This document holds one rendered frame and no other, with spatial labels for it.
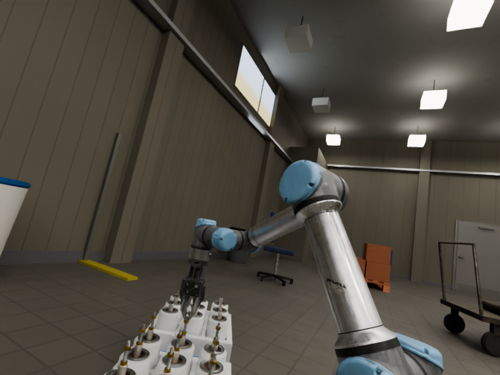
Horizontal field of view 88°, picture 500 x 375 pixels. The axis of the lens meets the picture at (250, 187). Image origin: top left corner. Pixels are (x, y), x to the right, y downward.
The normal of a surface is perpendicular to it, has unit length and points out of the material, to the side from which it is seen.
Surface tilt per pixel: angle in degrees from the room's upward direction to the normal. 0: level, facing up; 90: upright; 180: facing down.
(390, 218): 90
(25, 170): 90
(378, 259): 90
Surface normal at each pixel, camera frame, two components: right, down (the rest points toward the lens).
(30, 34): 0.89, 0.09
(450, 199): -0.42, -0.22
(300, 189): -0.74, -0.35
